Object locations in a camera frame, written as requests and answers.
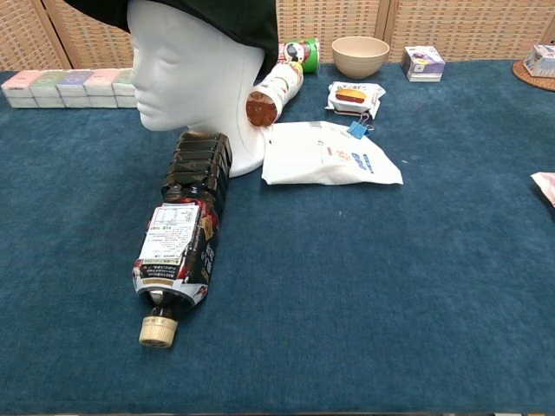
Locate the pink wet wipes pack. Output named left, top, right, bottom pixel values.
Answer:
left=530, top=172, right=555, bottom=208

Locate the white milk tea bottle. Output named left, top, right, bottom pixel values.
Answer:
left=245, top=62, right=304, bottom=128

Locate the green chips can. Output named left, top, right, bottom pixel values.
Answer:
left=277, top=37, right=321, bottom=75

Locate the dark tea plastic bottle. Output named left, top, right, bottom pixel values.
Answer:
left=131, top=128, right=234, bottom=348

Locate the blue binder clip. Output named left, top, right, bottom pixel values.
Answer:
left=347, top=113, right=375, bottom=140

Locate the round woven coaster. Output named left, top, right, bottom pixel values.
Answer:
left=512, top=59, right=555, bottom=93

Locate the burger print snack packet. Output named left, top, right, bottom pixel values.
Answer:
left=324, top=81, right=387, bottom=120

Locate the woven folding screen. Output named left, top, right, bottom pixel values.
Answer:
left=0, top=0, right=555, bottom=73

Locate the blue white milk carton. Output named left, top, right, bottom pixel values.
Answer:
left=522, top=43, right=555, bottom=79

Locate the white plastic pouch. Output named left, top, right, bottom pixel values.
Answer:
left=261, top=121, right=404, bottom=186

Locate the small purple white carton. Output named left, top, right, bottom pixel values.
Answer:
left=400, top=45, right=447, bottom=83

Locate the blue table cloth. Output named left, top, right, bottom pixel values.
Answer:
left=0, top=59, right=555, bottom=415

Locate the white foam mannequin head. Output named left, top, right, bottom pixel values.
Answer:
left=127, top=0, right=266, bottom=179

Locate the black baseball cap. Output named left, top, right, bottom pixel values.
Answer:
left=62, top=0, right=279, bottom=83

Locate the beige bowl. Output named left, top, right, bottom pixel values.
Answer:
left=331, top=36, right=390, bottom=80

